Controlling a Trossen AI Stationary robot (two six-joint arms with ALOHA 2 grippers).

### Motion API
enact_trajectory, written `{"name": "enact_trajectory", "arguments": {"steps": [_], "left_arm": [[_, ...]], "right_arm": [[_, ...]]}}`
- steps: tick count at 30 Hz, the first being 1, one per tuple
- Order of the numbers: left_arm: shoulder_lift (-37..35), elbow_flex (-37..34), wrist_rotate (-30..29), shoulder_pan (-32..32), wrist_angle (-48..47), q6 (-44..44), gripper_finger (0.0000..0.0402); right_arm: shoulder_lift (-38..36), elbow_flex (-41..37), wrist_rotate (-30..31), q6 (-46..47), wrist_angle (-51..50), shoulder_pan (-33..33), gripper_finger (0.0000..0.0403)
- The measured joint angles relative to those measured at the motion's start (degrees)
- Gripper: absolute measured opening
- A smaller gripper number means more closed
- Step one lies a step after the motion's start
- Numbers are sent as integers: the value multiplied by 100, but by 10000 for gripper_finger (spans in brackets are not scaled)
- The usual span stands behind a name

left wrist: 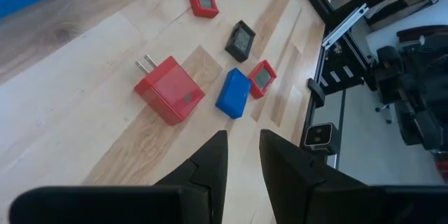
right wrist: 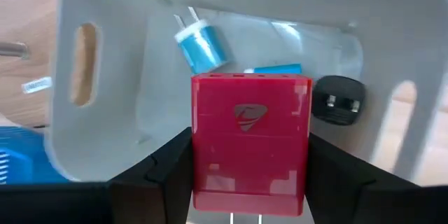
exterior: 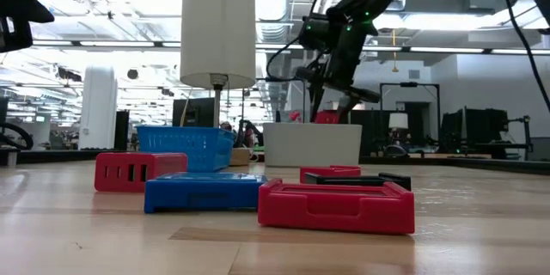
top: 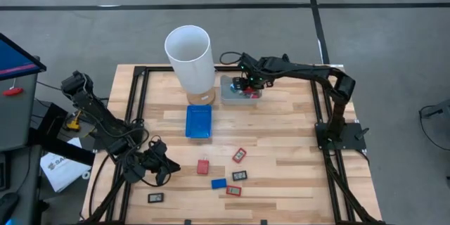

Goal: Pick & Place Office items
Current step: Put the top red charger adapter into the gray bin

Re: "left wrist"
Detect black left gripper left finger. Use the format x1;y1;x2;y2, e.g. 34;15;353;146
8;129;229;224

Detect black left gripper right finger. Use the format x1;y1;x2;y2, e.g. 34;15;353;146
259;129;448;224

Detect blue tray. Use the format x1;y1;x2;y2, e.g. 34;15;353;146
214;67;253;120

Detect red tray front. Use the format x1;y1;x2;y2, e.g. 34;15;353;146
247;59;278;100

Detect black digital clock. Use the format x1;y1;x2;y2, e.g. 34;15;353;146
224;20;257;64

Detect black clamp foot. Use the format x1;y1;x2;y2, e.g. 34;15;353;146
307;77;327;109

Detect black cabinet with white labels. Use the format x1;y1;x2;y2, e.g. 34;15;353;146
320;40;368;95

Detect silver aluminium extrusion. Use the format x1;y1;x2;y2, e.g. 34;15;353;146
321;2;370;51

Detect small black table camera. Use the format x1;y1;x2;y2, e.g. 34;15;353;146
302;122;341;156

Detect red wall charger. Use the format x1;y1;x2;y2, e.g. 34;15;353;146
134;54;207;127

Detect black table frame rail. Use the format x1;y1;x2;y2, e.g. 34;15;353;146
288;0;351;148

